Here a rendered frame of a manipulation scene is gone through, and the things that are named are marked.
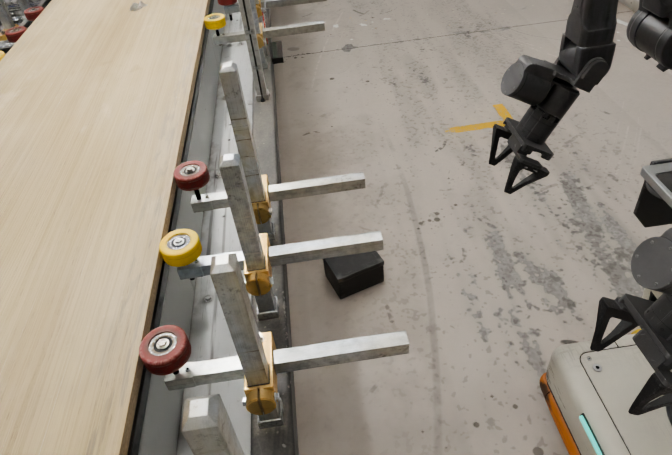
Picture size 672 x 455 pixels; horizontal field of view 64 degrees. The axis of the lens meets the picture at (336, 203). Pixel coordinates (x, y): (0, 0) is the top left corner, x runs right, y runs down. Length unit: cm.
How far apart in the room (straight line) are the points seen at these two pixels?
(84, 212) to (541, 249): 174
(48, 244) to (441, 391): 126
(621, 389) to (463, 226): 104
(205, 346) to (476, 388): 97
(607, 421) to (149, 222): 122
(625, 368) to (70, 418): 137
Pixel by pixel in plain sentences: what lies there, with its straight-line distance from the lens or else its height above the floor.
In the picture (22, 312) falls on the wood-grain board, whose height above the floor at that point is 90.
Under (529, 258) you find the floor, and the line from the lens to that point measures 234.
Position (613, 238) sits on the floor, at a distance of 252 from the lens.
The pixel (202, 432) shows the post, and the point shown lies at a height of 115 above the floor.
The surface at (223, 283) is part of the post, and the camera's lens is 77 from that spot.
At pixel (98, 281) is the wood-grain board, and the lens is 114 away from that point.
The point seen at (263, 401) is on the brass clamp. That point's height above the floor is 83.
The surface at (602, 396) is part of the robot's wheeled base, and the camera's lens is 167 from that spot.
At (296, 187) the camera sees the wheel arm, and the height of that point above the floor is 82.
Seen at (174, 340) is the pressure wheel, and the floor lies 91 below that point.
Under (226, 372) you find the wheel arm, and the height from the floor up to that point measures 82.
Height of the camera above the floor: 164
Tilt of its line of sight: 40 degrees down
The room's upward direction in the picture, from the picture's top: 6 degrees counter-clockwise
